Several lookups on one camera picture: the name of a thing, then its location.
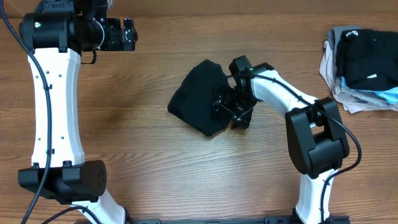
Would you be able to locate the black t-shirt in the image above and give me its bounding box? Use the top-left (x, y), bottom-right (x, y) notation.
top-left (167, 60), bottom-right (232, 137)

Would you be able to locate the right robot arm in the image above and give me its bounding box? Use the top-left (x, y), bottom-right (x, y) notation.
top-left (213, 55), bottom-right (350, 224)

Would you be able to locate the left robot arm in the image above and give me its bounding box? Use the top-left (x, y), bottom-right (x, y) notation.
top-left (18, 0), bottom-right (137, 223)

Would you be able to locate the grey folded garment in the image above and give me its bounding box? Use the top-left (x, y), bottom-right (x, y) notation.
top-left (326, 25), bottom-right (362, 58)

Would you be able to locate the light blue folded garment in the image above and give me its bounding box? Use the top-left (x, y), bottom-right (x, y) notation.
top-left (341, 77), bottom-right (397, 105)

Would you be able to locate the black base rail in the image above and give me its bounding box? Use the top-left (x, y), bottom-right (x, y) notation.
top-left (74, 214), bottom-right (352, 224)

